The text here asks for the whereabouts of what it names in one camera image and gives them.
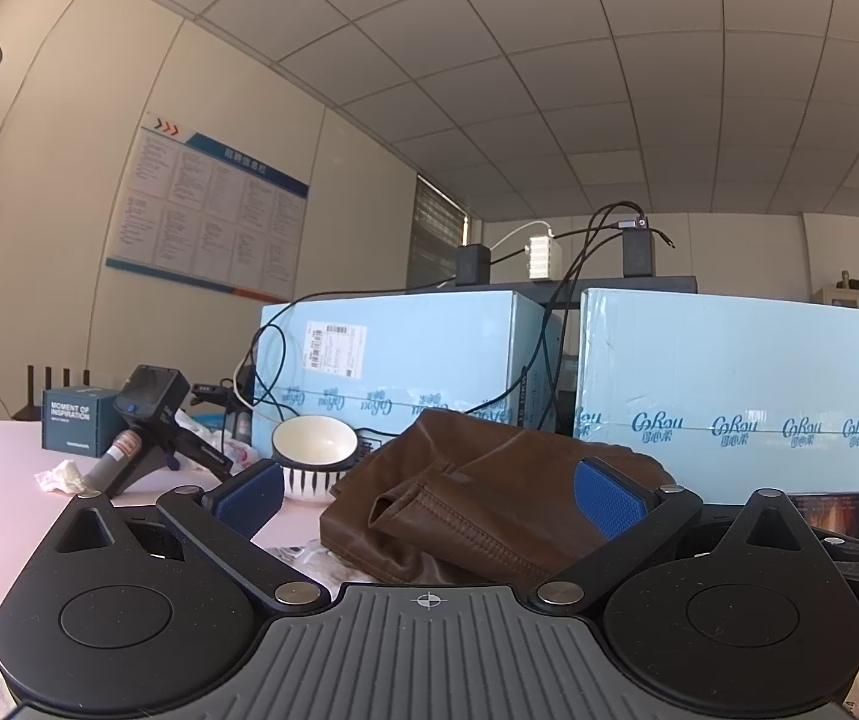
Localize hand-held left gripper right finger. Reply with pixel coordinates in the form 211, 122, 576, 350
536, 457, 825, 609

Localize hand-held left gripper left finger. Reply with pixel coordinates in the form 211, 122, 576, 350
45, 457, 330, 612

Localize brown leather jacket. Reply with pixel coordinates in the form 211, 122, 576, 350
319, 409, 683, 587

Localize white plastic bag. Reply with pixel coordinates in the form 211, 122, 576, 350
172, 411, 259, 472

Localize white bowl with black stripes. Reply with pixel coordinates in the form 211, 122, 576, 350
271, 415, 362, 500

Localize crumpled white tissue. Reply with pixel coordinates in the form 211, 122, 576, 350
33, 458, 89, 497

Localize small teal box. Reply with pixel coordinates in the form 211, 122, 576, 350
41, 385, 125, 455

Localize light blue carton with label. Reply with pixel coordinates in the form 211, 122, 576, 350
250, 290, 566, 442

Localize black router with antennas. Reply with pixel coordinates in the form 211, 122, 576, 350
12, 364, 93, 422

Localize black charger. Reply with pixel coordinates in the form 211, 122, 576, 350
621, 228, 656, 279
454, 243, 492, 287

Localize white power adapter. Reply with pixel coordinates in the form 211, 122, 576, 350
526, 234, 562, 281

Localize window blinds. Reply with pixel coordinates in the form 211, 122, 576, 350
406, 173, 470, 290

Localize black cable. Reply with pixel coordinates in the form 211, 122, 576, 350
235, 288, 417, 425
466, 201, 677, 437

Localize black camera on mini tripod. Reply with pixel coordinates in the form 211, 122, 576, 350
103, 364, 236, 498

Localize white cable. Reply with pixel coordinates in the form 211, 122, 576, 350
435, 220, 555, 290

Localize wall poster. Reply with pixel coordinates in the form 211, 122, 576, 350
104, 110, 311, 303

